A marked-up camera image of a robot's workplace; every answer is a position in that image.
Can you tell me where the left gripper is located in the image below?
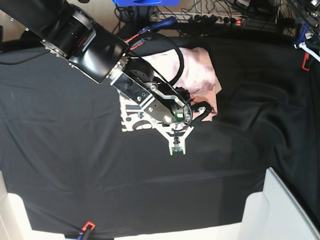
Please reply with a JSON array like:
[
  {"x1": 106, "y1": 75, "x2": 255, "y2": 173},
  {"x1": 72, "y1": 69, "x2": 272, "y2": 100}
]
[{"x1": 305, "y1": 34, "x2": 320, "y2": 62}]

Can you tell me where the blue handled clamp, red jaw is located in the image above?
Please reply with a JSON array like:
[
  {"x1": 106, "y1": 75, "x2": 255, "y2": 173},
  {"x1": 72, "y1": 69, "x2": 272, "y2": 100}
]
[{"x1": 125, "y1": 16, "x2": 178, "y2": 50}]

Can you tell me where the blue plastic box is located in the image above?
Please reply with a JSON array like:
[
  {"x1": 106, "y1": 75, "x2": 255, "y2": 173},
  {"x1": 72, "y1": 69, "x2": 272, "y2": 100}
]
[{"x1": 112, "y1": 0, "x2": 180, "y2": 7}]

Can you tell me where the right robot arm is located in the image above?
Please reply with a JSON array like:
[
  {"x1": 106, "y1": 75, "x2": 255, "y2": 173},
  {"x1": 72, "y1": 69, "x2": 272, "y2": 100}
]
[{"x1": 0, "y1": 0, "x2": 212, "y2": 153}]

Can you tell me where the black table cloth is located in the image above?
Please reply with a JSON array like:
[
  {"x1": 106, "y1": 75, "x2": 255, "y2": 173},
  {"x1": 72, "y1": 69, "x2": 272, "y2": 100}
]
[{"x1": 0, "y1": 37, "x2": 320, "y2": 239}]

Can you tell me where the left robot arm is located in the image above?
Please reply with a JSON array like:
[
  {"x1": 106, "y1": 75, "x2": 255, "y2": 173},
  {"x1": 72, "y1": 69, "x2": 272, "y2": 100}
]
[{"x1": 287, "y1": 0, "x2": 320, "y2": 71}]

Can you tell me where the pink T-shirt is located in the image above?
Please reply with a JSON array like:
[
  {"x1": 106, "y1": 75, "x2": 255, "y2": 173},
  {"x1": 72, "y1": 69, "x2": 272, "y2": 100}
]
[{"x1": 119, "y1": 47, "x2": 222, "y2": 132}]

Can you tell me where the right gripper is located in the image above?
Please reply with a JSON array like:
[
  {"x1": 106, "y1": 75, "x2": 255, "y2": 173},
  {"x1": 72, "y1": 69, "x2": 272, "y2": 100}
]
[{"x1": 154, "y1": 87, "x2": 213, "y2": 148}]

